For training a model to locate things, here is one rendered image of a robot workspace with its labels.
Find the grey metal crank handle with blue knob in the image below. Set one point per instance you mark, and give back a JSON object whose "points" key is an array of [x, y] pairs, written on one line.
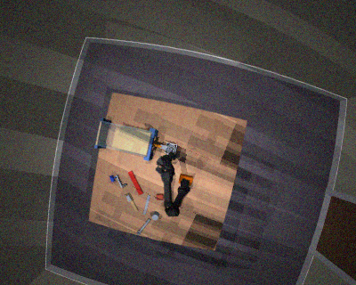
{"points": [[113, 180]]}

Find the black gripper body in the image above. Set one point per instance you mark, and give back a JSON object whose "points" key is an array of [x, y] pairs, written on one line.
{"points": [[172, 156]]}

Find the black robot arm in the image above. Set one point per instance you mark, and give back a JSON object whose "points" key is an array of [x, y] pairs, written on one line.
{"points": [[172, 209]]}

